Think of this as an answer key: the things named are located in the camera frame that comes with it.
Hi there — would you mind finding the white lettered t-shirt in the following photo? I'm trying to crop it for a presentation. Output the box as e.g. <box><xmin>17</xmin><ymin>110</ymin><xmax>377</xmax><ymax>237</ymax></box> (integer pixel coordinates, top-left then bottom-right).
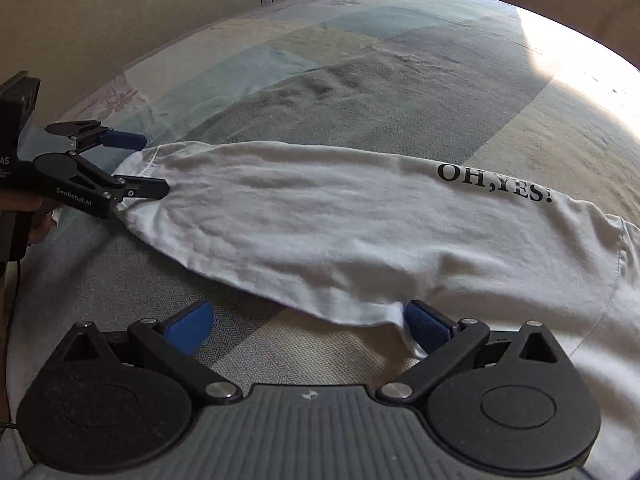
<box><xmin>47</xmin><ymin>140</ymin><xmax>640</xmax><ymax>480</ymax></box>

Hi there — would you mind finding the person's left hand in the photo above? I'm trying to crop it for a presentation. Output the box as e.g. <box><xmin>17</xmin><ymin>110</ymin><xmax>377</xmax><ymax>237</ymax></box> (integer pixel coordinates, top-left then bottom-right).
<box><xmin>0</xmin><ymin>192</ymin><xmax>53</xmax><ymax>246</ymax></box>

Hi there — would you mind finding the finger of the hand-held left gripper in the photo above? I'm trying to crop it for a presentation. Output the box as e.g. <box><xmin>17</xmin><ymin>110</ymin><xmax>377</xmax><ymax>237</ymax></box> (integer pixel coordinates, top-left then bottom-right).
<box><xmin>70</xmin><ymin>152</ymin><xmax>170</xmax><ymax>206</ymax></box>
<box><xmin>45</xmin><ymin>121</ymin><xmax>148</xmax><ymax>153</ymax></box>

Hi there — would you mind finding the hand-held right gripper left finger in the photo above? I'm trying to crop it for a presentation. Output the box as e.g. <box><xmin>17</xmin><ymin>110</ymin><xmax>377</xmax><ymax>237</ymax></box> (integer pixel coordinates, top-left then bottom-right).
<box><xmin>62</xmin><ymin>300</ymin><xmax>243</xmax><ymax>403</ymax></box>

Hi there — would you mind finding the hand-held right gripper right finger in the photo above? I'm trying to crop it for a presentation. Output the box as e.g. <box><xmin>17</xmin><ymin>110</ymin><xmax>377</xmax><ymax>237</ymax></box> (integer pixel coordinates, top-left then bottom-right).
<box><xmin>375</xmin><ymin>299</ymin><xmax>568</xmax><ymax>403</ymax></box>

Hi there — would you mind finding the patchwork floral bedsheet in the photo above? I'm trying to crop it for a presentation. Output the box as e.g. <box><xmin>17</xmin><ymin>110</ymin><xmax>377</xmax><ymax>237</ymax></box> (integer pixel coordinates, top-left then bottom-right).
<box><xmin>0</xmin><ymin>0</ymin><xmax>640</xmax><ymax>480</ymax></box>

